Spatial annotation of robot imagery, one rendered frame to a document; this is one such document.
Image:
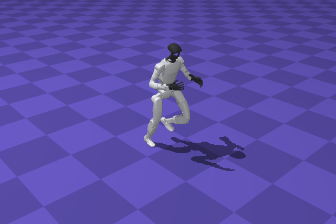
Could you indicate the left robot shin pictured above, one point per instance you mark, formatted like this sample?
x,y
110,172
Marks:
x,y
176,120

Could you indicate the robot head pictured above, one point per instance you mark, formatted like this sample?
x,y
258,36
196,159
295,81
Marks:
x,y
173,48

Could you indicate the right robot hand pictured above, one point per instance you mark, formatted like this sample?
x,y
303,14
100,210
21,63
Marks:
x,y
175,86

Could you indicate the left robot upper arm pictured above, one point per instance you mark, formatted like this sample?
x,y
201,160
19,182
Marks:
x,y
182,61

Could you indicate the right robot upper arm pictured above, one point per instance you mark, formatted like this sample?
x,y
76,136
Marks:
x,y
159,67

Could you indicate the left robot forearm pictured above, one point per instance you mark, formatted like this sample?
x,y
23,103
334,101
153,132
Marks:
x,y
185,72

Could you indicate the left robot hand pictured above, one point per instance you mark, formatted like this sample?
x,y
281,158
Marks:
x,y
197,80

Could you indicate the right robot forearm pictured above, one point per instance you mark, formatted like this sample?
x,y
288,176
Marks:
x,y
158,86

